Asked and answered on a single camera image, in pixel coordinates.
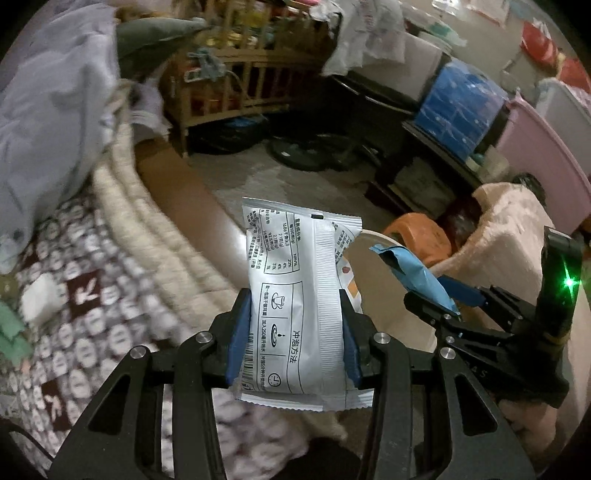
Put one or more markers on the black chair base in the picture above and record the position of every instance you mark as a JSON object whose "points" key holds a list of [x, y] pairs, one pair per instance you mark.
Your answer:
{"points": [[355, 147]]}

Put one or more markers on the grey blue duvet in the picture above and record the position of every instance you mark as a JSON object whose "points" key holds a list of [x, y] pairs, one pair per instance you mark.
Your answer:
{"points": [[51, 115]]}

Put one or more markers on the black bag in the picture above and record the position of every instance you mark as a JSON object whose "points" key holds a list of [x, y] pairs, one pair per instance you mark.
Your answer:
{"points": [[231, 136]]}

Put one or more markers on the small black object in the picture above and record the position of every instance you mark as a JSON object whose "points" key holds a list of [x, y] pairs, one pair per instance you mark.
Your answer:
{"points": [[528, 184]]}

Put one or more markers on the blue wrapper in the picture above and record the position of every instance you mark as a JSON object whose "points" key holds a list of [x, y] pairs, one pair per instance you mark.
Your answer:
{"points": [[415, 272]]}

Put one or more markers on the pink fluffy blanket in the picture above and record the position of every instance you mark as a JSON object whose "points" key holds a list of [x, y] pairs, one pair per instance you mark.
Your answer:
{"points": [[503, 240]]}

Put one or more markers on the red bag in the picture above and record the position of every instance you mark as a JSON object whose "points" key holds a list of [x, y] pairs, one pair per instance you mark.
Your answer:
{"points": [[540, 44]]}

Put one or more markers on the orange plastic stool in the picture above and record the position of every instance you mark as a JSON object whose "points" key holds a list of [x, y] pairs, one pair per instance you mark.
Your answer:
{"points": [[415, 235]]}

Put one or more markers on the white printed plastic bag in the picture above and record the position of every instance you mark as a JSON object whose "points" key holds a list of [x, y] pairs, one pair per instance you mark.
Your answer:
{"points": [[364, 37]]}

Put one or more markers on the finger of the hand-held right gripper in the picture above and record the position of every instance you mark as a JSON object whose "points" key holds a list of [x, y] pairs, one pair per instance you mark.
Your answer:
{"points": [[464, 290], [427, 308]]}

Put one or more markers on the grey folded cloth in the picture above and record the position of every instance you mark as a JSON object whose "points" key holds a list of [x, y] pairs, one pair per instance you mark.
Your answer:
{"points": [[425, 182]]}

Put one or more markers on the blue plastic-wrapped package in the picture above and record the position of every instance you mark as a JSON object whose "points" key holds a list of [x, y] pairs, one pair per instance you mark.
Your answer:
{"points": [[461, 106]]}

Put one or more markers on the white round bucket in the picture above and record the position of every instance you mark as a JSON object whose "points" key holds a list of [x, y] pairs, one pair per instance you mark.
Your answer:
{"points": [[385, 304]]}

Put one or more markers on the cream quilted blanket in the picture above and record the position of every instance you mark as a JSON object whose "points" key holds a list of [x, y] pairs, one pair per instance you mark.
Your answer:
{"points": [[147, 240]]}

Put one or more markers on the pink plastic storage bin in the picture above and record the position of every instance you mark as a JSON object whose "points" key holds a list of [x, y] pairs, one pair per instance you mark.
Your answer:
{"points": [[540, 138]]}

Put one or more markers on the teal cloth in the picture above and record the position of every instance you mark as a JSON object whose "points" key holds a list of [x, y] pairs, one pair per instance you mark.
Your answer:
{"points": [[207, 64]]}

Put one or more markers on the black round fan base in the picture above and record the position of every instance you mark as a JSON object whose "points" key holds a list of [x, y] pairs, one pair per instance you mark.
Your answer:
{"points": [[304, 152]]}

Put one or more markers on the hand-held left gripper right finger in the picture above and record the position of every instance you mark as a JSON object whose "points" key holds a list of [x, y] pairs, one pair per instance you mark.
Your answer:
{"points": [[349, 341]]}

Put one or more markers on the grey white box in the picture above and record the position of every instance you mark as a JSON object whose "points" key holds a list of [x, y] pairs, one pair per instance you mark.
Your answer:
{"points": [[422, 64]]}

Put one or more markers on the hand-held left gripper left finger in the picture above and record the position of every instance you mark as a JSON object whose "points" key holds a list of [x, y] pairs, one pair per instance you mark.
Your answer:
{"points": [[238, 337]]}

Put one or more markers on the green cloth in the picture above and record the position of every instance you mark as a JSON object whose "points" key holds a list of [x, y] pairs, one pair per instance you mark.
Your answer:
{"points": [[11, 323]]}

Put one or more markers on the dark red object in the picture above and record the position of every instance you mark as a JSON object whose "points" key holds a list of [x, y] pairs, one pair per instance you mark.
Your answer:
{"points": [[461, 226]]}

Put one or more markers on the white printed food packet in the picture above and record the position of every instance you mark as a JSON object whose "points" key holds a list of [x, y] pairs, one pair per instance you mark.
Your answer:
{"points": [[295, 277]]}

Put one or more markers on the green pillow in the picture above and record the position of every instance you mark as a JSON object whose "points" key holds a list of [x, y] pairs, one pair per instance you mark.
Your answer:
{"points": [[152, 41]]}

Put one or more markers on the white folded cloth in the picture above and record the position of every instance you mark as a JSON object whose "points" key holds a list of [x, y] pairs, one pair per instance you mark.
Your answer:
{"points": [[147, 106]]}

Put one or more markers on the white translucent storage bin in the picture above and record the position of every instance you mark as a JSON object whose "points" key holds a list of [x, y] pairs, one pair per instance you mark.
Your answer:
{"points": [[568, 104]]}

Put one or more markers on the brown white printed blanket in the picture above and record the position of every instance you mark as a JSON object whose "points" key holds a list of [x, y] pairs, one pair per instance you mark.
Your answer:
{"points": [[92, 323]]}

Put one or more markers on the brown wooden bed frame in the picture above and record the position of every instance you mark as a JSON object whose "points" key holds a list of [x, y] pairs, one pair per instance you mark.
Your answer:
{"points": [[184, 194]]}

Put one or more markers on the wooden baby crib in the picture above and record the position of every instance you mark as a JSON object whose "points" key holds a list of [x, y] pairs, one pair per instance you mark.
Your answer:
{"points": [[258, 78]]}

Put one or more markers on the dark low table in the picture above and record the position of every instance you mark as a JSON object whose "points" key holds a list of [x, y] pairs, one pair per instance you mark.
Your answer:
{"points": [[415, 138]]}

